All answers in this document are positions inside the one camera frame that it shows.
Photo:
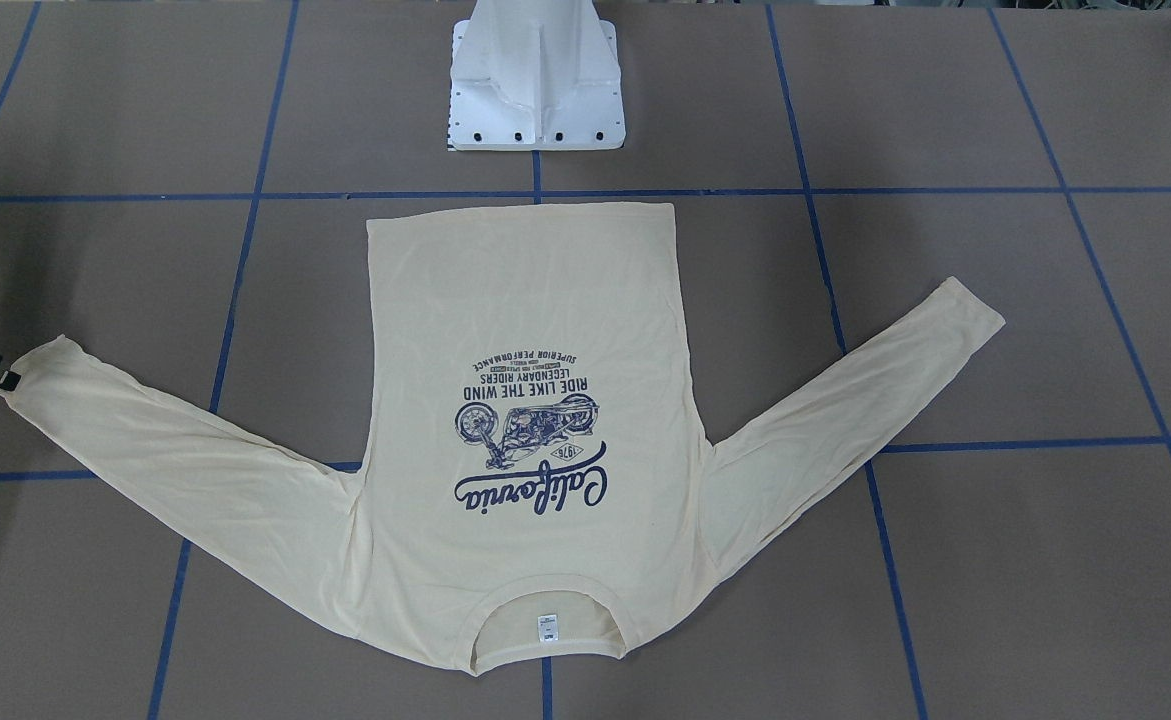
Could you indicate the cream long-sleeve graphic shirt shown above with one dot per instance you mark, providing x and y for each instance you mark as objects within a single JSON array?
[{"x": 536, "y": 481}]

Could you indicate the white central mounting column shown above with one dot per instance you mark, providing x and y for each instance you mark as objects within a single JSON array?
[{"x": 535, "y": 76}]

